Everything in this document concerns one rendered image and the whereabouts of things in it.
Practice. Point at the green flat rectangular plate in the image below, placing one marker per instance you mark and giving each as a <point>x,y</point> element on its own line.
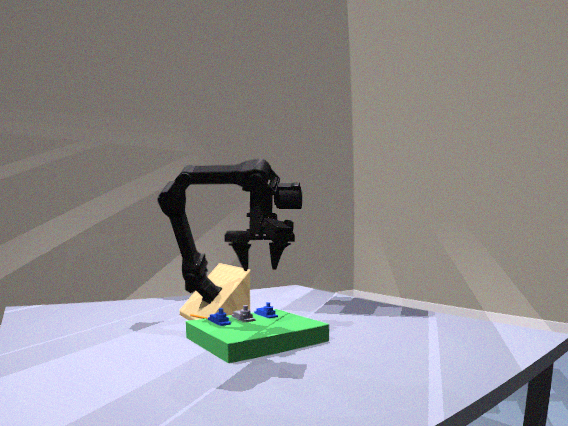
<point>274,331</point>

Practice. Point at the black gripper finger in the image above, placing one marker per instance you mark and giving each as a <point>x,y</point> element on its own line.
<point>241,251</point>
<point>276,250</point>

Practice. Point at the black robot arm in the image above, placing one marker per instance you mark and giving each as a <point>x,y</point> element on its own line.
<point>253,176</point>

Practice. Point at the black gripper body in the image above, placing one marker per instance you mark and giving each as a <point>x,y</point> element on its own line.
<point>243,237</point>

